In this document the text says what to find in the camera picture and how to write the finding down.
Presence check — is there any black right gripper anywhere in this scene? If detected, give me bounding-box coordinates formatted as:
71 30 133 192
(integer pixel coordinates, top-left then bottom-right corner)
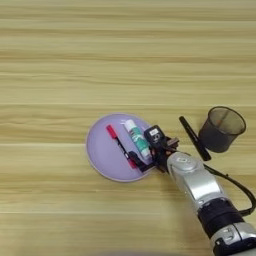
128 136 181 173

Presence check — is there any black marker pen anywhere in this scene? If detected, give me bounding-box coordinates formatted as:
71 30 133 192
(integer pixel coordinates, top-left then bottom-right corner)
178 115 212 162

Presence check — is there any black mesh pen cup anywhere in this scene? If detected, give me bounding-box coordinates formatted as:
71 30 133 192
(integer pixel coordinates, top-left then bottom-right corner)
198 105 247 154

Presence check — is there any white green glue stick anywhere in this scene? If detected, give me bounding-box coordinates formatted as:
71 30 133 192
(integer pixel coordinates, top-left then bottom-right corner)
122 119 152 160

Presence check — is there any red marker pen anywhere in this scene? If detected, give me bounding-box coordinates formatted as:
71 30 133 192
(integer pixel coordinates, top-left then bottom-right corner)
105 124 138 170

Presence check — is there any round purple plate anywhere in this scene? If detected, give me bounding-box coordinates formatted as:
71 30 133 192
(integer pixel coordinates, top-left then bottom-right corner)
85 113 162 183

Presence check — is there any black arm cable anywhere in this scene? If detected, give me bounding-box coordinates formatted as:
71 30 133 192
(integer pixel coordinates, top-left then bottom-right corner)
203 164 256 218

